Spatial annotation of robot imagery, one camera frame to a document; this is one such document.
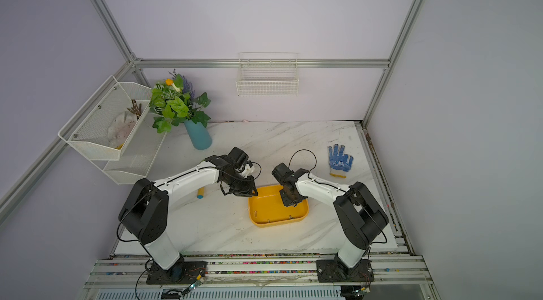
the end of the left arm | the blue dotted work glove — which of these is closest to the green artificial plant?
the end of the left arm

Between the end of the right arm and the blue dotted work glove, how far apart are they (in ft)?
1.06

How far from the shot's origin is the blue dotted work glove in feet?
3.38

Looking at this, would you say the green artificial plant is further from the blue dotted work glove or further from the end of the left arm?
the blue dotted work glove

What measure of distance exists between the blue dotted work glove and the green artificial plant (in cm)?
64

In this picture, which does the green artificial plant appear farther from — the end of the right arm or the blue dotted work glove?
the blue dotted work glove

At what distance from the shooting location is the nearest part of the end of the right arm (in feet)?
2.15

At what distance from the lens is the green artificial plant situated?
801mm

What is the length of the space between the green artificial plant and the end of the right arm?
15.5 inches

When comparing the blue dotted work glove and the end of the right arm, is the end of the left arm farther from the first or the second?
the blue dotted work glove
